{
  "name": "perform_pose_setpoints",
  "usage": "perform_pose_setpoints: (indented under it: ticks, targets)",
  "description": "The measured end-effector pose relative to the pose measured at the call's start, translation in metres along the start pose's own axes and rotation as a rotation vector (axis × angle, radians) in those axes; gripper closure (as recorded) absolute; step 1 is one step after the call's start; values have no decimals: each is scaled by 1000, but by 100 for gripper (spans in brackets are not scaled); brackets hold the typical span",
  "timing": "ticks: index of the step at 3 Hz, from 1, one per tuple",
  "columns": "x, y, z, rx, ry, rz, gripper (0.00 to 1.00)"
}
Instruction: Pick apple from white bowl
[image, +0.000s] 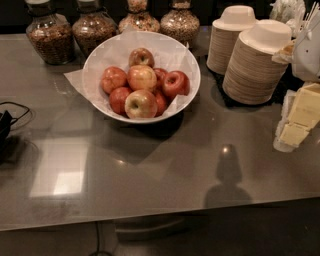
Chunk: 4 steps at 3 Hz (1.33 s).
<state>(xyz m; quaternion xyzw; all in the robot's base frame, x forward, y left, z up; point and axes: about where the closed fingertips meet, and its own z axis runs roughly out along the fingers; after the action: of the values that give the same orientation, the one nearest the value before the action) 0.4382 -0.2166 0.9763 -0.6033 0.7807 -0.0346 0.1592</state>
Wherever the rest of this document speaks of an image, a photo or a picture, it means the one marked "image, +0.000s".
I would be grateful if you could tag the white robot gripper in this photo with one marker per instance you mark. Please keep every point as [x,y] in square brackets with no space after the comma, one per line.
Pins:
[308,61]

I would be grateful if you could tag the front paper bowl stack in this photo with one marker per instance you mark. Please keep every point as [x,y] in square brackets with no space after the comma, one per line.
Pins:
[252,76]

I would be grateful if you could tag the paper bowl stack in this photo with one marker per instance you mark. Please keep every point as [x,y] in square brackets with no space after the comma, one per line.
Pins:
[252,76]
[224,34]

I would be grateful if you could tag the rear paper bowl stack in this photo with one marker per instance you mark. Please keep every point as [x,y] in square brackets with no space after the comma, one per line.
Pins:
[224,34]

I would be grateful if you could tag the lower right red apple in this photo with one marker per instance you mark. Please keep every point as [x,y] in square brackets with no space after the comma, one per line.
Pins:
[161,102]

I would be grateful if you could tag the white ceramic bowl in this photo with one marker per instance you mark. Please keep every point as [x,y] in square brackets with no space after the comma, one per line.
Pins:
[110,50]

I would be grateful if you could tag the small hidden red apple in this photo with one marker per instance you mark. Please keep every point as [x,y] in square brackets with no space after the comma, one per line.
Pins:
[160,74]

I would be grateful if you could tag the top red yellow apple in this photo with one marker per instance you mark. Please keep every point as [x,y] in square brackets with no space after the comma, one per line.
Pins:
[141,56]

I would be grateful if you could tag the front left red apple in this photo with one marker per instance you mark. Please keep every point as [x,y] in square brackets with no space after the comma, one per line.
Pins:
[117,99]

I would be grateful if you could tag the black mat under bowls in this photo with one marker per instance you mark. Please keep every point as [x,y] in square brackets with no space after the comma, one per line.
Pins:
[287,82]

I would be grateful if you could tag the white cutlery bundle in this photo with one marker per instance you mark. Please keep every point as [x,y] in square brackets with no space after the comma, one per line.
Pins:
[294,13]

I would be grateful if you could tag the cereal glass jar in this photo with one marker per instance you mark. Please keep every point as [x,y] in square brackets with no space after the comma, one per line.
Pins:
[180,23]
[94,25]
[138,17]

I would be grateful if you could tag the far left cereal jar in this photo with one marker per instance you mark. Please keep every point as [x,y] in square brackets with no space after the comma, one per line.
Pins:
[49,33]

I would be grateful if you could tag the black cable device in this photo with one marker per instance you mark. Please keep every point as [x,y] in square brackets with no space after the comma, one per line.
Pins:
[13,116]

